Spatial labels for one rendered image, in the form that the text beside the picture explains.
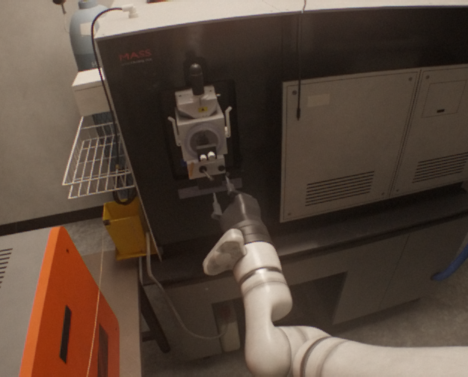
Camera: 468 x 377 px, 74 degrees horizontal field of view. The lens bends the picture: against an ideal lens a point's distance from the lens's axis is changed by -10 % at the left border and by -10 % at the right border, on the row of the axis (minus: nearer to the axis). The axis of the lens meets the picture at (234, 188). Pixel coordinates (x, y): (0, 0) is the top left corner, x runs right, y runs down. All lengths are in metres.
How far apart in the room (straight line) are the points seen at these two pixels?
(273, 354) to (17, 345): 0.40
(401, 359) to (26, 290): 0.59
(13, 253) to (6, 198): 1.83
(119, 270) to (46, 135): 1.23
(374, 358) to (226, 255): 0.28
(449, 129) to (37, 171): 2.19
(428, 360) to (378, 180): 0.93
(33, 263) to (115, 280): 0.50
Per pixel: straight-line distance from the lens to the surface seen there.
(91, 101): 1.15
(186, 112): 0.75
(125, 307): 1.11
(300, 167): 0.99
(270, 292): 0.49
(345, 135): 1.00
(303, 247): 1.14
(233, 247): 0.51
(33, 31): 2.01
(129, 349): 1.04
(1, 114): 2.24
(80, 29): 1.59
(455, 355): 0.29
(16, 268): 0.75
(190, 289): 1.16
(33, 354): 0.61
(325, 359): 0.37
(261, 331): 0.45
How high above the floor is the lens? 1.60
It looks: 40 degrees down
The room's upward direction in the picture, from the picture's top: 5 degrees counter-clockwise
